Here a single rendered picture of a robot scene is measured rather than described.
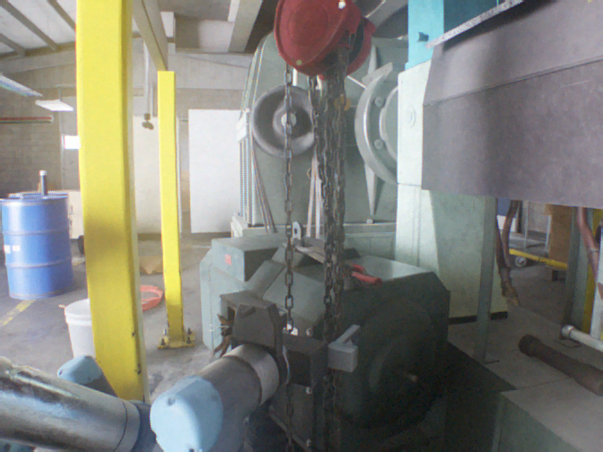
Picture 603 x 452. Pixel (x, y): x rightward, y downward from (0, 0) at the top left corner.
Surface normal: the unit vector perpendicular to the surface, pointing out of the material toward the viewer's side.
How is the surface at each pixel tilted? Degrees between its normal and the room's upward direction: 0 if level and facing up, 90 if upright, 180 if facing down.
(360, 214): 90
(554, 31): 78
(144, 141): 90
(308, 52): 90
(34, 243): 90
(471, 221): 72
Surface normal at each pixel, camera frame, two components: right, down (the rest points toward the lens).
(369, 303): 0.54, 0.11
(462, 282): 0.22, -0.18
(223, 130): 0.23, 0.13
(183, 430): -0.47, 0.11
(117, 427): 0.89, -0.22
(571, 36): -0.95, -0.18
